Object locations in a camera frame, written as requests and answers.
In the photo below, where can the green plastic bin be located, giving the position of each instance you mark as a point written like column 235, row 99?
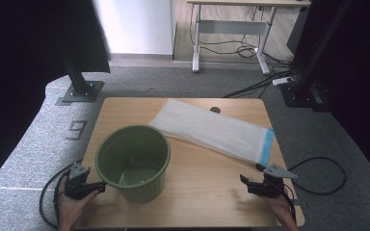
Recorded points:
column 131, row 160

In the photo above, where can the white blue-edged plastic bag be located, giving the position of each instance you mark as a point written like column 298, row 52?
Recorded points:
column 212, row 131

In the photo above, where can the grey tape strip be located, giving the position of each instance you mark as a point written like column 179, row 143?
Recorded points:
column 298, row 202

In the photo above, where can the black curtain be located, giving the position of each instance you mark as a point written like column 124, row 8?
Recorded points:
column 359, row 80
column 19, row 64

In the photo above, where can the person's left hand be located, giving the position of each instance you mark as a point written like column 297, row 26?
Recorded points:
column 74, row 210

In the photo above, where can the grey tape number mark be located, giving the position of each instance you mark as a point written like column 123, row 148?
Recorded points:
column 74, row 130

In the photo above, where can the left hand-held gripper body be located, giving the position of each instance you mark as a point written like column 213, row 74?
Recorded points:
column 77, row 183

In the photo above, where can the white panel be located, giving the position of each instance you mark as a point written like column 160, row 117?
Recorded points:
column 138, row 25

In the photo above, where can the black stand with grey base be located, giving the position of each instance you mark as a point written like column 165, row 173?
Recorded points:
column 82, row 91

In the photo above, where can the white metal desk frame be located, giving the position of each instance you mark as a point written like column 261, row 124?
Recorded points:
column 234, row 27

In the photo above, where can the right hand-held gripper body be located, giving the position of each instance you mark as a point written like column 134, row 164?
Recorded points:
column 271, row 184

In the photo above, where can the white power strip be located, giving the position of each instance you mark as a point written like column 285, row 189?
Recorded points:
column 282, row 81

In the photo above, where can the person's right hand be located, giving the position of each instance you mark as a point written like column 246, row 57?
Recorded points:
column 277, row 207

